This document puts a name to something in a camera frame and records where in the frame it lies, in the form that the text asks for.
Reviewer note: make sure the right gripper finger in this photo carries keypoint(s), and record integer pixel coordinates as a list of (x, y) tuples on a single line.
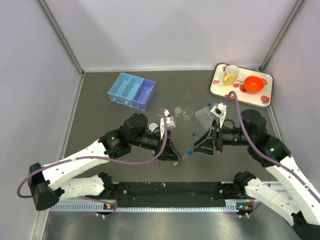
[(206, 140), (204, 150)]

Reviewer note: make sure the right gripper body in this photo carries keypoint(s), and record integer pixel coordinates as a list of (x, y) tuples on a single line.
[(214, 126)]

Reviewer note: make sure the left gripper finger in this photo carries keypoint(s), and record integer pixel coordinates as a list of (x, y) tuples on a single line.
[(175, 154), (169, 157)]

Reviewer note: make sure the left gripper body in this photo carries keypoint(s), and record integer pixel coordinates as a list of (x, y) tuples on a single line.
[(168, 134)]

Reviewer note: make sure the clear test tube rack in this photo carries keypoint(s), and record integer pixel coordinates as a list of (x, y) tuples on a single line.
[(205, 117)]

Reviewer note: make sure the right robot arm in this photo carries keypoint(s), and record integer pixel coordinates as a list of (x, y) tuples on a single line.
[(301, 210)]

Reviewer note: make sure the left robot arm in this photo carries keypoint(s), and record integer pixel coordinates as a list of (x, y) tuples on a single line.
[(58, 181)]

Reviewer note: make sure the clear plastic funnel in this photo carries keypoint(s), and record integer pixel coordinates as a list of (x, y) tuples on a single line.
[(152, 126)]

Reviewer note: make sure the clear glass beaker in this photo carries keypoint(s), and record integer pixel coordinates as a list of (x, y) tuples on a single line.
[(187, 113)]

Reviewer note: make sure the strawberry pattern tray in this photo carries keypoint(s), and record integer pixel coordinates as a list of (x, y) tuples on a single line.
[(261, 99)]

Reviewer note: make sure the orange bowl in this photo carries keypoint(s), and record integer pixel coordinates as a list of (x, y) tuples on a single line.
[(253, 84)]

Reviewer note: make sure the yellow mug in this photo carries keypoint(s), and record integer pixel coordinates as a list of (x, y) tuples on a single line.
[(231, 73)]

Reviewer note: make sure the blue three-drawer organizer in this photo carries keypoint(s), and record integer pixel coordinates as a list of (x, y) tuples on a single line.
[(132, 91)]

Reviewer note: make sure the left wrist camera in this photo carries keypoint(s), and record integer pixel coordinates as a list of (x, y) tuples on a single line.
[(170, 124)]

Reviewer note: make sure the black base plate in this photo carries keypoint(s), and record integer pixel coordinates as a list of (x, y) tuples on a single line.
[(172, 194)]

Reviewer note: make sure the white cable duct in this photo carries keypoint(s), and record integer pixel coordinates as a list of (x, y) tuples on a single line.
[(90, 206)]

